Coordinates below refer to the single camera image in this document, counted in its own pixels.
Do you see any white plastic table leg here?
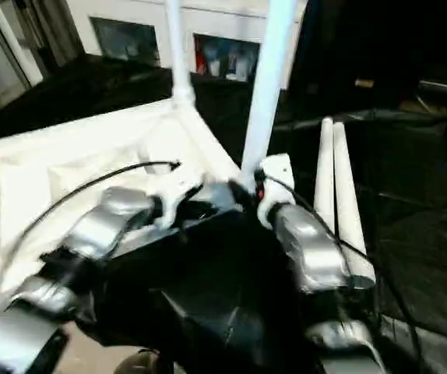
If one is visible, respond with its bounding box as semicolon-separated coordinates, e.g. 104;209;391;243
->
331;121;377;285
314;117;341;242
164;0;197;110
239;0;298;192

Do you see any white plastic table top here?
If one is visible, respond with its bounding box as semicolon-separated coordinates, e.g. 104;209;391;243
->
0;97;244;312

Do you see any black work mat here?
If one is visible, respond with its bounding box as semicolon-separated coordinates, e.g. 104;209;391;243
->
0;58;447;374

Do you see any red bottle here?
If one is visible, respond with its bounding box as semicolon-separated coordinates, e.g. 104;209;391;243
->
195;39;209;75

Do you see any grey left robot leg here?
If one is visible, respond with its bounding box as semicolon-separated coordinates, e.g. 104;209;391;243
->
114;351;170;374

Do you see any white display cabinet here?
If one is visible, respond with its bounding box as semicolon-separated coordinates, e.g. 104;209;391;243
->
64;0;306;86

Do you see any black low cabinet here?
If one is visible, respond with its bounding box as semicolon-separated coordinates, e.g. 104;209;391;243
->
301;0;447;118

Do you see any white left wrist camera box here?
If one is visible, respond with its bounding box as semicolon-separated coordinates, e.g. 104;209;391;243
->
150;168;209;231

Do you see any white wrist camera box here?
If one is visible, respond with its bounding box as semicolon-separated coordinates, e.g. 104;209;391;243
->
251;154;296;228
150;168;209;231

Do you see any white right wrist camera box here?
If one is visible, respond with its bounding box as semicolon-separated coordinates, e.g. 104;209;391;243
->
251;154;296;228

